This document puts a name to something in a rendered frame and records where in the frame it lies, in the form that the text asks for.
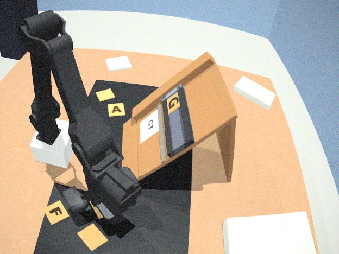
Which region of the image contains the tan wooden inclined board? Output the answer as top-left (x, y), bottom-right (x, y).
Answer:
top-left (122, 52), bottom-right (238, 182)

